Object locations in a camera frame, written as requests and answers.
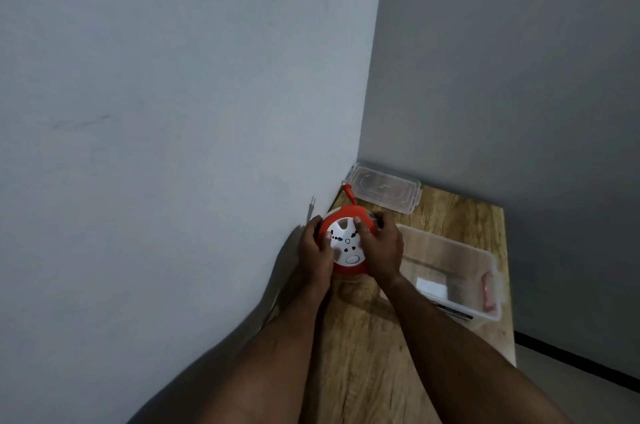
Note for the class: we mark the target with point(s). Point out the person's left hand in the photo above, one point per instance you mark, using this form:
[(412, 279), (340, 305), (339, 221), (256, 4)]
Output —
[(312, 259)]

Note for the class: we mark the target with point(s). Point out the person's right hand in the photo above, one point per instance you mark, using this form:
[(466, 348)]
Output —
[(382, 251)]

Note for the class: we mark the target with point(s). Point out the person's right thumb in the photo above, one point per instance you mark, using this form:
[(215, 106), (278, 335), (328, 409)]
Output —
[(361, 234)]

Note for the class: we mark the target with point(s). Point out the person's left thumb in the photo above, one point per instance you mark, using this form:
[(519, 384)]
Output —
[(328, 245)]

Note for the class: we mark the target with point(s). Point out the person's right forearm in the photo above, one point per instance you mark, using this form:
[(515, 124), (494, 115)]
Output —
[(465, 363)]

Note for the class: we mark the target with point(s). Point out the person's left forearm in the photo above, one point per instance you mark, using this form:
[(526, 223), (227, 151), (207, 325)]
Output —
[(265, 363)]

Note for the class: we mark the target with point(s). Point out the clear plastic container lid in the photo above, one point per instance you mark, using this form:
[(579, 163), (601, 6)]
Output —
[(384, 187)]

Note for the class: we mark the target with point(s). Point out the white label sticker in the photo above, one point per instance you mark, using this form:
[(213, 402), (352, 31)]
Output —
[(432, 288)]

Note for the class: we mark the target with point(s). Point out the clear plastic storage box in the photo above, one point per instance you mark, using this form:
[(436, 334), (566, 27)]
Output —
[(450, 271)]

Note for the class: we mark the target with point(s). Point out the red box latch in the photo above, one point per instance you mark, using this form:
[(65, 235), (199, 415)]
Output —
[(489, 293)]

